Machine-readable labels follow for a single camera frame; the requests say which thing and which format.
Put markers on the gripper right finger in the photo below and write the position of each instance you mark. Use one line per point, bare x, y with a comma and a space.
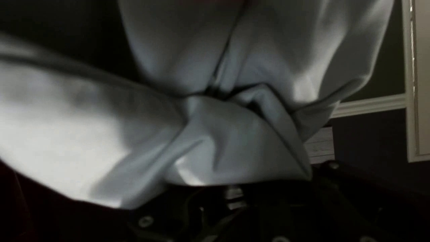
302, 215

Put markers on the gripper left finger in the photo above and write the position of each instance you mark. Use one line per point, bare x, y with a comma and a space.
181, 215

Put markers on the grey pillow case cover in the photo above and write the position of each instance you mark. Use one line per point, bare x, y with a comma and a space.
208, 144

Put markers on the white wall moulding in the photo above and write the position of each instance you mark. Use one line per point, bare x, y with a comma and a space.
369, 106

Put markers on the white door frame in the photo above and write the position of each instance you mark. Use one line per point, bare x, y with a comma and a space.
418, 80

